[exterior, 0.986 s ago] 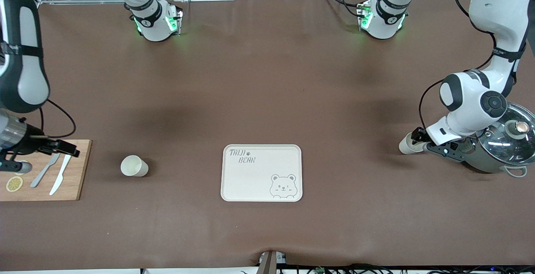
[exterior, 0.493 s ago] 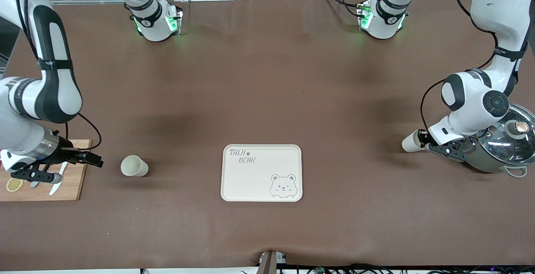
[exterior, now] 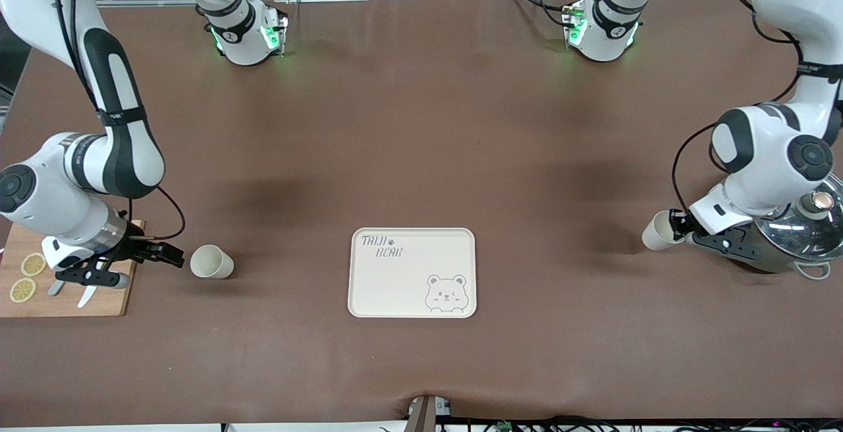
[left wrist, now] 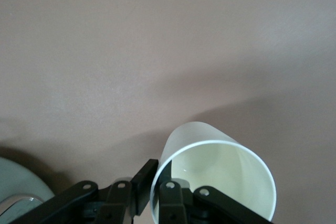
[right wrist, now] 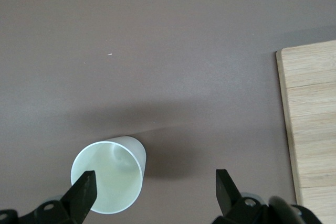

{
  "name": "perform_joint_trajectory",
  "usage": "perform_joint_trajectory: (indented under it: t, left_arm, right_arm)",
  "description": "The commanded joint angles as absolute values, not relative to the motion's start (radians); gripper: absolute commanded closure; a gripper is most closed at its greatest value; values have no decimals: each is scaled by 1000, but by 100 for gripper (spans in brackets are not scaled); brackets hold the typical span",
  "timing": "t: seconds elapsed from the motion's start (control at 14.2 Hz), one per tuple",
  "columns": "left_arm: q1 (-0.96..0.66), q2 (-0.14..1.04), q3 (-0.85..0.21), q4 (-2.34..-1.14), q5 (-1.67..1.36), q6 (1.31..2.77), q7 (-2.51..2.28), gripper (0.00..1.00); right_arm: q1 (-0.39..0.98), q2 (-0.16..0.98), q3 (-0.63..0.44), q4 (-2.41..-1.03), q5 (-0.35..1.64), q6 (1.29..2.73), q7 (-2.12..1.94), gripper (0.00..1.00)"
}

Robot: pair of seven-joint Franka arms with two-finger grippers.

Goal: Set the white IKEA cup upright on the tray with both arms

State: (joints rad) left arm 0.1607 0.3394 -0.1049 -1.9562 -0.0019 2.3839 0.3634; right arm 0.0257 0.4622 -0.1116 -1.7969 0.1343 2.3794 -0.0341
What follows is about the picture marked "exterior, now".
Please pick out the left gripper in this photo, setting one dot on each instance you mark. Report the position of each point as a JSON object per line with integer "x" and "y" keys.
{"x": 678, "y": 222}

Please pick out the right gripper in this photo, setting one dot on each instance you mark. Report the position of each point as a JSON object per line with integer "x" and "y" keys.
{"x": 134, "y": 248}

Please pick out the white IKEA cup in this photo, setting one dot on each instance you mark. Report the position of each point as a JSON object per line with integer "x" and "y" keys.
{"x": 209, "y": 262}
{"x": 655, "y": 234}

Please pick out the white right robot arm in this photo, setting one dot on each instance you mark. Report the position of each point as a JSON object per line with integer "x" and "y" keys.
{"x": 118, "y": 129}

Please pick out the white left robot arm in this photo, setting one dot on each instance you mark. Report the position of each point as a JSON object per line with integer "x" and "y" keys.
{"x": 770, "y": 149}

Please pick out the cream bear print tray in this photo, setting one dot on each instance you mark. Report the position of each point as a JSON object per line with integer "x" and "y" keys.
{"x": 408, "y": 280}

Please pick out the bamboo cutting board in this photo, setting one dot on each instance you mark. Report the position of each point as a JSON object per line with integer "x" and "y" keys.
{"x": 99, "y": 303}

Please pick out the white plastic knife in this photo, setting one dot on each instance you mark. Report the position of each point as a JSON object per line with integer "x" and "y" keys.
{"x": 87, "y": 297}

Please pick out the grey-green electric cooking pot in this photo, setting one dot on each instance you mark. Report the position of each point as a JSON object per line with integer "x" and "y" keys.
{"x": 777, "y": 264}

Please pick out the grey plastic knife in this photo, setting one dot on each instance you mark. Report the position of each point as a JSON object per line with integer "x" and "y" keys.
{"x": 55, "y": 288}

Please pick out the dried lemon slice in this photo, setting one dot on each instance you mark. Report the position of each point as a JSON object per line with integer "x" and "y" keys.
{"x": 23, "y": 290}
{"x": 33, "y": 264}

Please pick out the glass pot lid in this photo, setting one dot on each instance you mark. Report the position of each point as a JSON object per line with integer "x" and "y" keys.
{"x": 807, "y": 234}

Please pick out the brown table mat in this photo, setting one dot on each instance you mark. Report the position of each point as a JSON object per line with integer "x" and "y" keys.
{"x": 421, "y": 122}

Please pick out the grey table edge clamp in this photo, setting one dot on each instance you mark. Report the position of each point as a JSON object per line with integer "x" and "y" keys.
{"x": 427, "y": 413}

